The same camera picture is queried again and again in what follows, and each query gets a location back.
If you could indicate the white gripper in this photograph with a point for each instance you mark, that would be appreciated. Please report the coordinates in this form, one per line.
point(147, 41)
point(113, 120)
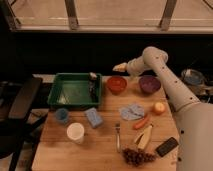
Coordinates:
point(134, 67)

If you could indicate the silver metal fork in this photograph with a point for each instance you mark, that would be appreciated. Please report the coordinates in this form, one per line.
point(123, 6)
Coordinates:
point(118, 146)

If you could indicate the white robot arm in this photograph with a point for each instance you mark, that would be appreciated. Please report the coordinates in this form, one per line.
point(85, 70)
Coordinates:
point(194, 118)

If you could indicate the red bowl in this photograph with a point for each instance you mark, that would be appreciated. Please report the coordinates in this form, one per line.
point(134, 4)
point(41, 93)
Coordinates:
point(116, 84)

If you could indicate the purple bowl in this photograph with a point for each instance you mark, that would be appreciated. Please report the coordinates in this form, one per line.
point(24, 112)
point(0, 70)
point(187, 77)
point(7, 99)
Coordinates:
point(149, 84)

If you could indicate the dish brush in tray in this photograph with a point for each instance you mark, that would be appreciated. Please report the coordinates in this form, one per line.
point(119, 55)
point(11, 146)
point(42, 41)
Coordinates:
point(92, 86)

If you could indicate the blue crumpled cloth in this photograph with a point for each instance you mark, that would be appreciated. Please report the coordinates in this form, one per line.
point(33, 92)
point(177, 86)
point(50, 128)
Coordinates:
point(132, 112)

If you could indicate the apple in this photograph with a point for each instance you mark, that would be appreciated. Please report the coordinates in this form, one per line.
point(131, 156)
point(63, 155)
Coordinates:
point(158, 108)

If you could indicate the orange carrot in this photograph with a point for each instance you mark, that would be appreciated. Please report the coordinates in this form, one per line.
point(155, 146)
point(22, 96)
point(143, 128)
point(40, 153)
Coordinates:
point(141, 123)

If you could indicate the blue sponge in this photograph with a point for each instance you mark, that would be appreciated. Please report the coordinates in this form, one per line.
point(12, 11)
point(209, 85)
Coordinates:
point(93, 117)

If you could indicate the green plastic tray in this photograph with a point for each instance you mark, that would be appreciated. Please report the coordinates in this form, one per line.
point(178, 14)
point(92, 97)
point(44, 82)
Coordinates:
point(71, 90)

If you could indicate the grey round dish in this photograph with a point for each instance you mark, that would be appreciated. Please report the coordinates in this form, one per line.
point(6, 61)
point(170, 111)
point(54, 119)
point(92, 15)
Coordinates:
point(192, 77)

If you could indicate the yellow banana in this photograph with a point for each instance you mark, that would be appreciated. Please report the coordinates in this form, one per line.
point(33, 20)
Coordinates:
point(143, 138)

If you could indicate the blue plastic cup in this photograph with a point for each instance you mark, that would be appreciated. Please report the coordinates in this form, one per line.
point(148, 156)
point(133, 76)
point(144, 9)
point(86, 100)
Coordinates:
point(62, 115)

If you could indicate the white paper cup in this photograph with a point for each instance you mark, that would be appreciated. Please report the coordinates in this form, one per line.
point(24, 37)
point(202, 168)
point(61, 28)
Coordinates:
point(75, 132)

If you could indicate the black rectangular box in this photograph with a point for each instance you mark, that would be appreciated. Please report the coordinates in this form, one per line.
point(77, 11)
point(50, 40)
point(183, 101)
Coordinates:
point(167, 146)

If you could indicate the bunch of red grapes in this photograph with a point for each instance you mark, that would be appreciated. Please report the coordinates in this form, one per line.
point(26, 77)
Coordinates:
point(137, 157)

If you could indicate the black chair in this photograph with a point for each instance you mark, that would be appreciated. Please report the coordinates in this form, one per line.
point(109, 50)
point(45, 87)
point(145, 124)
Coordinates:
point(14, 129)

